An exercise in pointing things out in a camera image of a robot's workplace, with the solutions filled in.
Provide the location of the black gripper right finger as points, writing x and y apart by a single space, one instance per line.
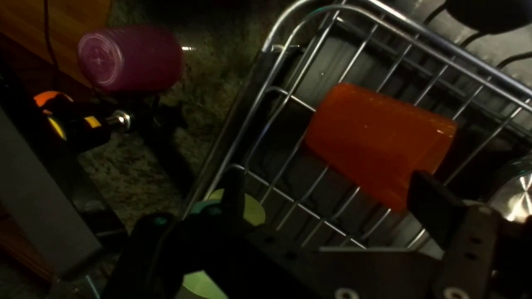
486 256

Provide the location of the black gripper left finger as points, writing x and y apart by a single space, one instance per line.
245 261

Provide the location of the orange plastic cup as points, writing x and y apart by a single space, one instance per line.
378 142

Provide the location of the purple plastic cup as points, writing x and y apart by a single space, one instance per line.
130 59

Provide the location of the grey dish drying rack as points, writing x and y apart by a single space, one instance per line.
316 45

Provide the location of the steel pot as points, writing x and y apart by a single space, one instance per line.
511 192

